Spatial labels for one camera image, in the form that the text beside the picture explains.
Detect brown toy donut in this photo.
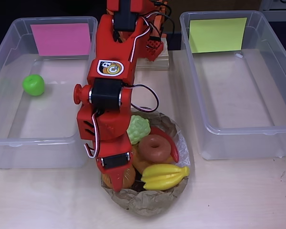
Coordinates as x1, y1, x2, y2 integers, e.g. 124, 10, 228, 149
138, 134, 172, 164

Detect yellow toy banana bunch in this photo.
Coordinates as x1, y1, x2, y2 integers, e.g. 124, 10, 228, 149
141, 163, 190, 191

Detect white furniture piece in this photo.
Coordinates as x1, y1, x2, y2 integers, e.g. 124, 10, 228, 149
259, 0, 286, 22

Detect clear plastic bin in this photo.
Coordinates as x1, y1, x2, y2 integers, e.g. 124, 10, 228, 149
0, 16, 98, 169
180, 10, 286, 160

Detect light green toy grapes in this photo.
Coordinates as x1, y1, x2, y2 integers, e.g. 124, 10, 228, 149
126, 115, 151, 145

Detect white servo wire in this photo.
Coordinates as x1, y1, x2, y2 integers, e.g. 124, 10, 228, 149
82, 112, 102, 160

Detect black servo wire loop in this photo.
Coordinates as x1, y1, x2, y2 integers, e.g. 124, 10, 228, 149
130, 84, 161, 113

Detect wooden base block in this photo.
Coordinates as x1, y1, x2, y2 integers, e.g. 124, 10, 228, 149
135, 38, 170, 71

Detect yellow-green paper label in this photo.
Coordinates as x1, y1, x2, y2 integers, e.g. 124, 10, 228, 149
189, 17, 248, 53

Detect orange table clamp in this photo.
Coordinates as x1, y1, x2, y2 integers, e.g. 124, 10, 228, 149
151, 14, 167, 42

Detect green toy apple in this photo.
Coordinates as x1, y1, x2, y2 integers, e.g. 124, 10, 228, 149
22, 74, 45, 97

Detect black power cable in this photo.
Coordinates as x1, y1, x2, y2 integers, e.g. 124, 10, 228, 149
157, 13, 176, 35

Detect red toy chili pepper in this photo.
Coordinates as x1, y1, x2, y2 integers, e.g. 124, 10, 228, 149
150, 126, 179, 163

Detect clear plastic wrap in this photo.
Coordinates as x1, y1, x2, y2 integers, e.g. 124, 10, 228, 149
175, 133, 191, 167

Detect orange toy waffle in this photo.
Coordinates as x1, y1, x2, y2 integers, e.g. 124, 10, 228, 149
131, 145, 155, 175

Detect orange toy croissant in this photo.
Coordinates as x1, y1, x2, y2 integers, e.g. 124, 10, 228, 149
102, 166, 136, 189

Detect crumpled brown paper bag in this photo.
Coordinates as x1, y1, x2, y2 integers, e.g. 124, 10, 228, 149
100, 106, 196, 218

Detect pink paper label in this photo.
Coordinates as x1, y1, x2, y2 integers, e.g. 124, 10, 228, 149
30, 23, 91, 57

